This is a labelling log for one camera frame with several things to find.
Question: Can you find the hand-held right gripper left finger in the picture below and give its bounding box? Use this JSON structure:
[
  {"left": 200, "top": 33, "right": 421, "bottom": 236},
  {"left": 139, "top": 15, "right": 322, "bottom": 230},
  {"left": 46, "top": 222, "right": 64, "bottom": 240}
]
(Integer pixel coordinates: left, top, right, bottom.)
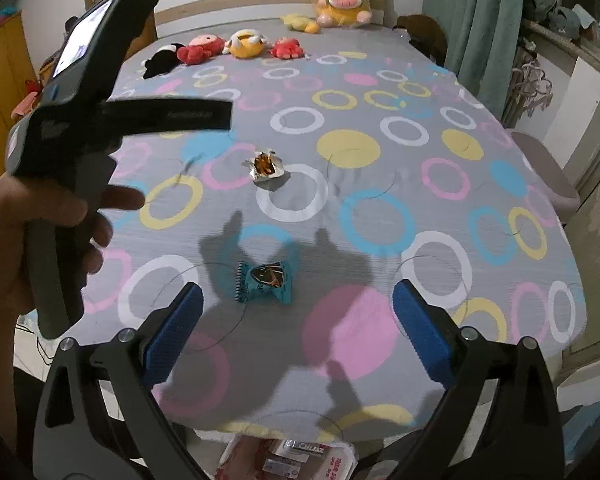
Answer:
[{"left": 32, "top": 281, "right": 208, "bottom": 480}]

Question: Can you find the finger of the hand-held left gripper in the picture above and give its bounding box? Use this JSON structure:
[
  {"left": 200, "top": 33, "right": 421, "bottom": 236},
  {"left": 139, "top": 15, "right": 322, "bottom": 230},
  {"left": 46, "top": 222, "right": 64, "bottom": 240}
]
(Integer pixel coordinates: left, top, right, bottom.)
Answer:
[{"left": 104, "top": 99, "right": 234, "bottom": 136}]

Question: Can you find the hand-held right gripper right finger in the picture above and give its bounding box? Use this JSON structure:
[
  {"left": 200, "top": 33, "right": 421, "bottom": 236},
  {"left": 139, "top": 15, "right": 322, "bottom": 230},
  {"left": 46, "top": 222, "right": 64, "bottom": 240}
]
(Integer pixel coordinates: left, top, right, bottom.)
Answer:
[{"left": 392, "top": 279, "right": 566, "bottom": 480}]

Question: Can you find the foil wrapper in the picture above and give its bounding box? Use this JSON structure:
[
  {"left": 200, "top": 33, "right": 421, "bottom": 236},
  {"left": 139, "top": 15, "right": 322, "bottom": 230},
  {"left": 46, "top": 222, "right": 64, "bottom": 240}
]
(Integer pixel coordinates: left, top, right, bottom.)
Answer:
[{"left": 243, "top": 149, "right": 289, "bottom": 187}]

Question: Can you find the teal snack packet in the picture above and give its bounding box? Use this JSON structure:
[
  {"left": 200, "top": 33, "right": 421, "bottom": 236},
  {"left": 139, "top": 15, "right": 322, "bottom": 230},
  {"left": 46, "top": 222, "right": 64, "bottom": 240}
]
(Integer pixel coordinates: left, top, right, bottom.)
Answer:
[{"left": 233, "top": 259, "right": 294, "bottom": 305}]

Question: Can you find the white red plastic bag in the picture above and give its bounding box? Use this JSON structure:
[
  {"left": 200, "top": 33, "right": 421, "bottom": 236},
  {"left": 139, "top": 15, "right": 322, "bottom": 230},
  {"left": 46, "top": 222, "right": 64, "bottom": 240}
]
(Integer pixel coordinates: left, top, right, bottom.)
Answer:
[{"left": 219, "top": 435, "right": 359, "bottom": 480}]

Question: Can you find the person's left hand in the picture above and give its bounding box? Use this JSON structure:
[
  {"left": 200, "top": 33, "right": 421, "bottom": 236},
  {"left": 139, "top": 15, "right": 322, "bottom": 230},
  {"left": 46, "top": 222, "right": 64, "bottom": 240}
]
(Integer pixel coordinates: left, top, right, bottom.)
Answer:
[{"left": 0, "top": 175, "right": 147, "bottom": 333}]

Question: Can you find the pink cloth on chair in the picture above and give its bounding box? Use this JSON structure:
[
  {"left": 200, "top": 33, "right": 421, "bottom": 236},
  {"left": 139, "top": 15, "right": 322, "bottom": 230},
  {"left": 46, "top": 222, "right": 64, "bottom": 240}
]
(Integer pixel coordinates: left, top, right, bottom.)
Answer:
[{"left": 10, "top": 79, "right": 47, "bottom": 122}]

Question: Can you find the black white plush toy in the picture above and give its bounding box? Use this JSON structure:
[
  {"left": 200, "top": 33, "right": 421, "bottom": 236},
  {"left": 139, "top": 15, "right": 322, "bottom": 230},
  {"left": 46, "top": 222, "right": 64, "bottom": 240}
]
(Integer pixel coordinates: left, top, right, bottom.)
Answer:
[{"left": 141, "top": 42, "right": 187, "bottom": 80}]

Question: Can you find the red round plush toy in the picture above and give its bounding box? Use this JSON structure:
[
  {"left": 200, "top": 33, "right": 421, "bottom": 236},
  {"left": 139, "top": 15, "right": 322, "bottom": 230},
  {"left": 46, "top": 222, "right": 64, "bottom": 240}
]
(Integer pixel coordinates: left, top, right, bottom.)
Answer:
[{"left": 176, "top": 33, "right": 227, "bottom": 67}]

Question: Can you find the wooden wardrobe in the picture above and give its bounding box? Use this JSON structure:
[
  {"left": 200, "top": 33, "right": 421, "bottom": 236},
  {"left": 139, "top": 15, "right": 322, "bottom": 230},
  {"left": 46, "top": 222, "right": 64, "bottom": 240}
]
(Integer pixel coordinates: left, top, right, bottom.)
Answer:
[{"left": 0, "top": 11, "right": 39, "bottom": 192}]

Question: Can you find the yellow bee plush toy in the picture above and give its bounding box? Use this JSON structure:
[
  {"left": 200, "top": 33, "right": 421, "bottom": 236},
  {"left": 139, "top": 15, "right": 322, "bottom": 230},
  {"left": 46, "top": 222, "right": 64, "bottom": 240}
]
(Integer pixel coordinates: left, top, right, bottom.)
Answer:
[{"left": 223, "top": 29, "right": 272, "bottom": 60}]

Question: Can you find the small red crab plush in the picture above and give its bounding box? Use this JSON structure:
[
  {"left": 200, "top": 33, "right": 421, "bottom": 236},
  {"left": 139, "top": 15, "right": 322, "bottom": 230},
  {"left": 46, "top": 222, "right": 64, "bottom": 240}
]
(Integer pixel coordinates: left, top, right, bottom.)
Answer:
[{"left": 270, "top": 36, "right": 304, "bottom": 60}]

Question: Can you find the grey bedsheet with coloured rings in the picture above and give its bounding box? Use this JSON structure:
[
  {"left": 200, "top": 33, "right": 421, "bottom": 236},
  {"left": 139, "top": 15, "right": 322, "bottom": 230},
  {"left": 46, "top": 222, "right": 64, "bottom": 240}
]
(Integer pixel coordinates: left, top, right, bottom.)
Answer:
[{"left": 15, "top": 15, "right": 589, "bottom": 436}]

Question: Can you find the yellow green duck plush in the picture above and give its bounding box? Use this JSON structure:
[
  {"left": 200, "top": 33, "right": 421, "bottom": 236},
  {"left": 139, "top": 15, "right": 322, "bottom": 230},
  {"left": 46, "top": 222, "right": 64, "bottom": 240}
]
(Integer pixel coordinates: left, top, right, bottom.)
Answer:
[{"left": 280, "top": 12, "right": 324, "bottom": 35}]

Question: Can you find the grey plastic stool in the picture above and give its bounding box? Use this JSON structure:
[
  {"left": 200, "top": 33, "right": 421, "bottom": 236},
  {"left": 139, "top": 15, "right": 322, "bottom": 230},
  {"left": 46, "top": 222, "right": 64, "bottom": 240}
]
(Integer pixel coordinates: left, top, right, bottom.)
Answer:
[{"left": 510, "top": 130, "right": 582, "bottom": 222}]

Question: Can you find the brown plush toy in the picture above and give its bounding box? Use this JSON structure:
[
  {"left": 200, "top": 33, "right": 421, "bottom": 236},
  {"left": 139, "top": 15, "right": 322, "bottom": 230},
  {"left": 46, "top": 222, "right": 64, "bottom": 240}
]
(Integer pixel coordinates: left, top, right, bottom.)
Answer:
[{"left": 395, "top": 13, "right": 449, "bottom": 66}]

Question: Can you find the bundle of clothes hangers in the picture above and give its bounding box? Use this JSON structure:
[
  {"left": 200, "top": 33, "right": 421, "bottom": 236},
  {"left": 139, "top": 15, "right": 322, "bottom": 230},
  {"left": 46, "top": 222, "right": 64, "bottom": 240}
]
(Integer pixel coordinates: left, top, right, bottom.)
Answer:
[{"left": 504, "top": 54, "right": 554, "bottom": 132}]

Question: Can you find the green patterned curtain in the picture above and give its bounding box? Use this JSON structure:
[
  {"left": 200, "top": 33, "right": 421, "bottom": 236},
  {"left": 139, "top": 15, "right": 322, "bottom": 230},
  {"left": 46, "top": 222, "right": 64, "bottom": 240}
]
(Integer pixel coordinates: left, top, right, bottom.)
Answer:
[{"left": 422, "top": 0, "right": 527, "bottom": 122}]

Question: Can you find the pile of clothes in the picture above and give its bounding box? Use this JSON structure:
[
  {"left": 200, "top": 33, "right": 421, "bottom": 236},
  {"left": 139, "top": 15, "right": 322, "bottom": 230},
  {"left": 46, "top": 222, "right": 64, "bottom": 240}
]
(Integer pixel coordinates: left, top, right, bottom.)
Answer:
[{"left": 522, "top": 0, "right": 600, "bottom": 41}]

